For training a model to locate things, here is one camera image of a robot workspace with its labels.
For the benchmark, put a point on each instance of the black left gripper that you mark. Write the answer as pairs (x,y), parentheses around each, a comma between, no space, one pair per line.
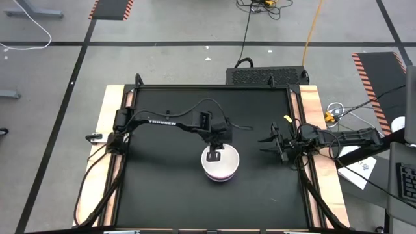
(219,135)

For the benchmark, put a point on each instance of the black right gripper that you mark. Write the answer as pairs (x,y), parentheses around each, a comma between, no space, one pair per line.
(291,141)

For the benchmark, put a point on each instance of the white bowl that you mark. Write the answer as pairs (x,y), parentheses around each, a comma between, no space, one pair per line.
(229,162)

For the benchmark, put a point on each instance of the pink bowl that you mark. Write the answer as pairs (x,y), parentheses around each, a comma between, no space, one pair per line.
(221,176)

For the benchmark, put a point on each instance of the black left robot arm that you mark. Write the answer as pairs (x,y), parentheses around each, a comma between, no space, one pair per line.
(162,123)

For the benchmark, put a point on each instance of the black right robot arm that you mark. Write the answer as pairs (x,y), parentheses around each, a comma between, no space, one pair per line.
(351,138)

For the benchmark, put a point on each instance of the wooden table side board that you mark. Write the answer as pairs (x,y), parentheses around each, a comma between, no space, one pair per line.
(312,97)
(110,100)

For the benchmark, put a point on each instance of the yellow plug connector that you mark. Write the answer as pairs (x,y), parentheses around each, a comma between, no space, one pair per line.
(329,117)

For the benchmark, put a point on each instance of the black computer case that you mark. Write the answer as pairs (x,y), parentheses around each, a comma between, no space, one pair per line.
(266,76)

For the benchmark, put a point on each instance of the white paper sheet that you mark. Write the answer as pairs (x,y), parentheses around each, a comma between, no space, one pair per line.
(360,175)

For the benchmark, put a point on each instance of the black table clamp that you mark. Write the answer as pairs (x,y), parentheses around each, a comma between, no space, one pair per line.
(96,138)

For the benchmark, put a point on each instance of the black hazard-striped floor mat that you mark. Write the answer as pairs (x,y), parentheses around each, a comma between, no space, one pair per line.
(380,81)
(110,9)

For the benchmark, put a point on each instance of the white round cup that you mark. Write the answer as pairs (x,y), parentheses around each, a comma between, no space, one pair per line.
(399,124)

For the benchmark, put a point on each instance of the grey desk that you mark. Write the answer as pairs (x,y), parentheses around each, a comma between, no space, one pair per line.
(403,152)

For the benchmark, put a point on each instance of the black keyboard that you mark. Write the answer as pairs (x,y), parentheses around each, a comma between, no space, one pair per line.
(409,182)

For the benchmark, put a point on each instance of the grey upright panel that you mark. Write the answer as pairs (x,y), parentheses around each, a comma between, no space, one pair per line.
(411,104)

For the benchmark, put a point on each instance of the grey table foot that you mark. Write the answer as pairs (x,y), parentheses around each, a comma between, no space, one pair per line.
(9,94)

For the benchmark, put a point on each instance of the grey table leg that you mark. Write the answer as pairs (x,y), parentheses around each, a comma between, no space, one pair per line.
(39,13)

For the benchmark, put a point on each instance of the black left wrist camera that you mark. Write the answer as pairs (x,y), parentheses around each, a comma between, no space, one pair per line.
(204,119)

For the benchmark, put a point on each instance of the black aluminium table frame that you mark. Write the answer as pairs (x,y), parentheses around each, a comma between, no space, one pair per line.
(211,87)

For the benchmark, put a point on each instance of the silver metal bracket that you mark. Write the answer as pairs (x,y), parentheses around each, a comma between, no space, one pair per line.
(122,232)
(302,232)

